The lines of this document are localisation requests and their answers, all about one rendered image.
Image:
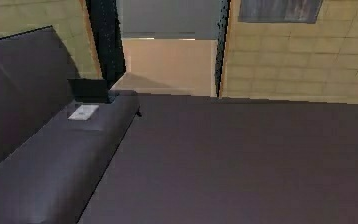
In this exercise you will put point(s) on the dark grey sofa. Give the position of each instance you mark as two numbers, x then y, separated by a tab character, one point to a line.
43	156

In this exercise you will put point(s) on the black laptop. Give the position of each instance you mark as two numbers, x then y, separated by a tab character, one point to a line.
88	90

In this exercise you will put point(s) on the white flat box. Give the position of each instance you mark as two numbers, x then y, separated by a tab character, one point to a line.
83	112

